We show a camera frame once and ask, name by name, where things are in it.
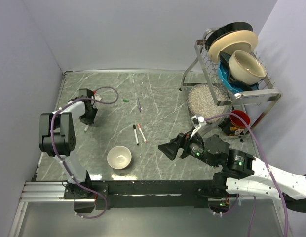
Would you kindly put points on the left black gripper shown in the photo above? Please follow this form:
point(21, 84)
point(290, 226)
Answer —
point(90, 121)

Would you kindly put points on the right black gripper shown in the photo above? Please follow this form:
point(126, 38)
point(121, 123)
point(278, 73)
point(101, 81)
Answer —
point(170, 149)

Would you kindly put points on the white pen pink tip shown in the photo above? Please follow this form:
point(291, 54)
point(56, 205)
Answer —
point(143, 136)

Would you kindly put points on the white pen black tip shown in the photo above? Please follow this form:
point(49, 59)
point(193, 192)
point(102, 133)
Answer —
point(136, 137)

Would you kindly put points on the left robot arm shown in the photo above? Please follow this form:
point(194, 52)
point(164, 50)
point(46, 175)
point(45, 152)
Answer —
point(61, 144)

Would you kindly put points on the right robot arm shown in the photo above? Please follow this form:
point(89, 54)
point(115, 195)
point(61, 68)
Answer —
point(242, 173)

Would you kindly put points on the black base bar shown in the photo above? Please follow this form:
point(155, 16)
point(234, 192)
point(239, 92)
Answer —
point(148, 193)

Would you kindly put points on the white ceramic bowl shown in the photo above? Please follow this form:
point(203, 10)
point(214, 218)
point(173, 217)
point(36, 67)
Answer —
point(119, 157)

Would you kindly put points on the metal dish rack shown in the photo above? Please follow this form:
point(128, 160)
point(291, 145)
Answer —
point(220, 95)

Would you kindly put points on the clear textured glass plate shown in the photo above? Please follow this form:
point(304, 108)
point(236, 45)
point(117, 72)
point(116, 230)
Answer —
point(200, 102)

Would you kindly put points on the red cup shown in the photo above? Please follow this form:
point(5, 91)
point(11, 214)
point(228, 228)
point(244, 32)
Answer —
point(240, 120)

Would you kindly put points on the blue dish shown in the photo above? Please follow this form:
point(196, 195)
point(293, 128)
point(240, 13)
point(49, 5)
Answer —
point(227, 80)

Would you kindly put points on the cream bowl on rack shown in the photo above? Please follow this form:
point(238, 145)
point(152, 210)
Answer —
point(246, 68)

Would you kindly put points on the cream plate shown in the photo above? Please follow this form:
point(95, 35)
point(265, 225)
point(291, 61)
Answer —
point(243, 40)

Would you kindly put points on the black plate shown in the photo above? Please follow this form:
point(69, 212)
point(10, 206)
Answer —
point(231, 27)

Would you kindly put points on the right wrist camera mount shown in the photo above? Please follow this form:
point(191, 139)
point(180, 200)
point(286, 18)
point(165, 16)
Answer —
point(198, 122)

